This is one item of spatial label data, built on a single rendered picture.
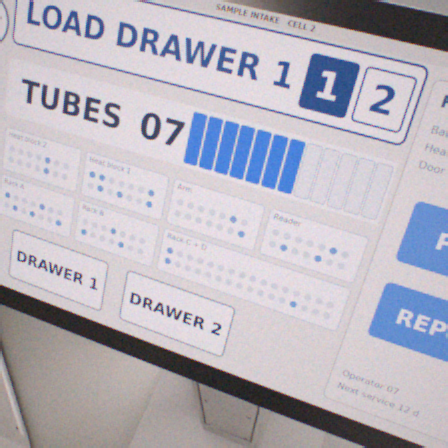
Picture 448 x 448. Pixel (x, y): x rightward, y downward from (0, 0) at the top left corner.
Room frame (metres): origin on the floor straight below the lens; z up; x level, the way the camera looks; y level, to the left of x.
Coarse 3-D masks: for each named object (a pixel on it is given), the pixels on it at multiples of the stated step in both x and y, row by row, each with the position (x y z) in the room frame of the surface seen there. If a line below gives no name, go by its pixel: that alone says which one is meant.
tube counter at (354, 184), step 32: (160, 128) 0.26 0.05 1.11; (192, 128) 0.25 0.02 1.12; (224, 128) 0.25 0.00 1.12; (256, 128) 0.24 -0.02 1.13; (192, 160) 0.24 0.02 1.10; (224, 160) 0.23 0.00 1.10; (256, 160) 0.23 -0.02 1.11; (288, 160) 0.22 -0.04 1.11; (320, 160) 0.22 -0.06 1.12; (352, 160) 0.21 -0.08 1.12; (384, 160) 0.21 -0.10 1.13; (288, 192) 0.21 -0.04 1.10; (320, 192) 0.20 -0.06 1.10; (352, 192) 0.20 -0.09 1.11; (384, 192) 0.20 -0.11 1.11
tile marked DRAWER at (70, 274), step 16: (16, 240) 0.22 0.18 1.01; (32, 240) 0.22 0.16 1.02; (48, 240) 0.22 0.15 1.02; (16, 256) 0.21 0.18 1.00; (32, 256) 0.21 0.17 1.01; (48, 256) 0.21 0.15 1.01; (64, 256) 0.20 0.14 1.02; (80, 256) 0.20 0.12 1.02; (16, 272) 0.20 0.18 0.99; (32, 272) 0.20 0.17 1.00; (48, 272) 0.20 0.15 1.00; (64, 272) 0.19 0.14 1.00; (80, 272) 0.19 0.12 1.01; (96, 272) 0.19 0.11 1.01; (48, 288) 0.19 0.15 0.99; (64, 288) 0.18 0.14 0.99; (80, 288) 0.18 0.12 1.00; (96, 288) 0.18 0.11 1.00; (80, 304) 0.17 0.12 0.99; (96, 304) 0.17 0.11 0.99
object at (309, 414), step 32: (224, 0) 0.30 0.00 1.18; (256, 0) 0.30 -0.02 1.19; (288, 0) 0.29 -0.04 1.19; (320, 0) 0.29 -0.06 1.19; (352, 0) 0.28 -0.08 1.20; (384, 32) 0.27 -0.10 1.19; (416, 32) 0.26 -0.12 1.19; (0, 288) 0.19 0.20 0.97; (64, 320) 0.17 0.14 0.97; (128, 352) 0.14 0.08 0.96; (160, 352) 0.14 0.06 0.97; (224, 384) 0.11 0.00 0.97; (256, 384) 0.11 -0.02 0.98; (288, 416) 0.09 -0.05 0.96; (320, 416) 0.08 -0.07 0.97
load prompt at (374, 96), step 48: (48, 0) 0.34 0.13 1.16; (96, 0) 0.33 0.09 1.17; (144, 0) 0.32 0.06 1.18; (48, 48) 0.31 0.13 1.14; (96, 48) 0.30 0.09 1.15; (144, 48) 0.30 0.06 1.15; (192, 48) 0.29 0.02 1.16; (240, 48) 0.28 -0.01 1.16; (288, 48) 0.27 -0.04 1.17; (336, 48) 0.27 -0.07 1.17; (240, 96) 0.26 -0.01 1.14; (288, 96) 0.25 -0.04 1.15; (336, 96) 0.25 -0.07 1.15; (384, 96) 0.24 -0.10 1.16
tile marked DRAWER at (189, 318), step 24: (144, 288) 0.17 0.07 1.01; (168, 288) 0.17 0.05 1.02; (120, 312) 0.16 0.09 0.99; (144, 312) 0.16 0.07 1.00; (168, 312) 0.16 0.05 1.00; (192, 312) 0.16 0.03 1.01; (216, 312) 0.15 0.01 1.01; (168, 336) 0.14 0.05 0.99; (192, 336) 0.14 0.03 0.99; (216, 336) 0.14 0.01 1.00
